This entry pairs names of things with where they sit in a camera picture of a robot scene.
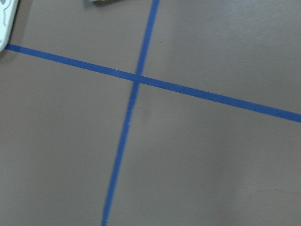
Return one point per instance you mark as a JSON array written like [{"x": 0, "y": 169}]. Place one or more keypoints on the cream bear tray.
[{"x": 7, "y": 16}]

